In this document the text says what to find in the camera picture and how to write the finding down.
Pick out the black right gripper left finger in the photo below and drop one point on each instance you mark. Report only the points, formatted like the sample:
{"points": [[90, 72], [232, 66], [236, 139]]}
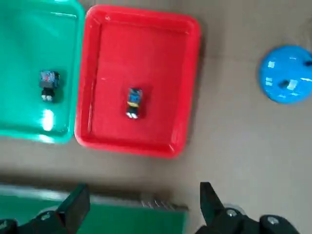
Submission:
{"points": [[70, 214]]}

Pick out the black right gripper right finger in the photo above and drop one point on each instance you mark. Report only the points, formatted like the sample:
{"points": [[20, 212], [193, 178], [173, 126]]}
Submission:
{"points": [[219, 219]]}

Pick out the green push-button part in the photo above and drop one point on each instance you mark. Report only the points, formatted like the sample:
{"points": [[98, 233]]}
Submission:
{"points": [[50, 81]]}

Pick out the green conveyor belt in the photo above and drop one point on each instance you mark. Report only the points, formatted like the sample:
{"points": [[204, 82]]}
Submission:
{"points": [[134, 219]]}

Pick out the blue desk lamp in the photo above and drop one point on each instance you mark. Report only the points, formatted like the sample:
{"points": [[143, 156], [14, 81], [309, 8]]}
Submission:
{"points": [[285, 73]]}

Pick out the red plastic tray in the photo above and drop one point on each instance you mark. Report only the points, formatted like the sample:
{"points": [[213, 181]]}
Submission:
{"points": [[158, 61]]}

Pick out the green plastic tray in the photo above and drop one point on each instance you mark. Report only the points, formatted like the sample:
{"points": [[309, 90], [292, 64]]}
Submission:
{"points": [[24, 44]]}

